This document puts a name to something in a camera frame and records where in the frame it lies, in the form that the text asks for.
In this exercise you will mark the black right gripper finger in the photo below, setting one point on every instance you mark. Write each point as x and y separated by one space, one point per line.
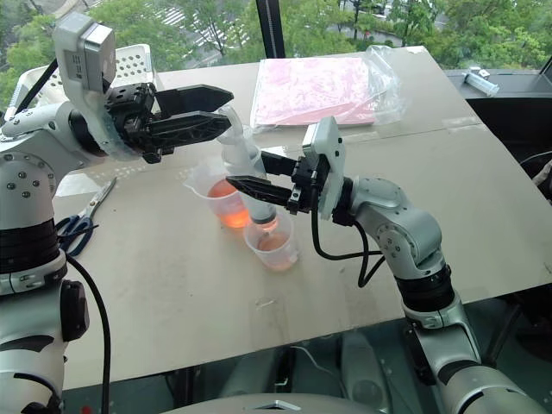
259 189
278 163

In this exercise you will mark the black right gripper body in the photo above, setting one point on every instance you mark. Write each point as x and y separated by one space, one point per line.
307 185

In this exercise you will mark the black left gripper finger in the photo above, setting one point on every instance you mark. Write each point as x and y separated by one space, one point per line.
190 128
194 98

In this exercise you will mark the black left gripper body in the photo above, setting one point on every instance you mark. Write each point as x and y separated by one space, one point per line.
129 110

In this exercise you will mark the clear plastic bottle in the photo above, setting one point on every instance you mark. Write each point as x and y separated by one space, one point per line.
243 155

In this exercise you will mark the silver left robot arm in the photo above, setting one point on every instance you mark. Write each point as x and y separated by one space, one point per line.
26 181

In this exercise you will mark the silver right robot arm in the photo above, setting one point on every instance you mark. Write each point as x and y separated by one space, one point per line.
409 233

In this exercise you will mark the large clear measuring cup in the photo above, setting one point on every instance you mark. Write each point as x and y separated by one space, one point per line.
224 202

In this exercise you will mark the small clear plastic cup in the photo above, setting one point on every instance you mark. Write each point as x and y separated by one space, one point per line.
274 250

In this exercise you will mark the small clear syringe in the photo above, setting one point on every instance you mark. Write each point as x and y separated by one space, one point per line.
479 82

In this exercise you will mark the white perforated plastic basket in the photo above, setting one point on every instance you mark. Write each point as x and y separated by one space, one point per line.
129 64

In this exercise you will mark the pink paper in plastic bag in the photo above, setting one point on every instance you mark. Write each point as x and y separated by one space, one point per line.
315 90

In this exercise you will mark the dark side table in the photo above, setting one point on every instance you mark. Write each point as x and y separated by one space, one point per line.
509 112

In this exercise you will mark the silver robot torso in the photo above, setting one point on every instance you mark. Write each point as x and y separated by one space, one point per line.
276 405

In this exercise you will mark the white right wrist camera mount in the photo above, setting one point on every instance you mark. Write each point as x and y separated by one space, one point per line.
325 164

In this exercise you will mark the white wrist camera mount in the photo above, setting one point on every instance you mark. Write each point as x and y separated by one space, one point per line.
325 164
79 56

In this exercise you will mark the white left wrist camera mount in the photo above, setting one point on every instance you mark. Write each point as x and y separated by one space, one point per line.
79 56

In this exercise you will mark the black window frame post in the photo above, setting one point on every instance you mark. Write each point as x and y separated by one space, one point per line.
271 28

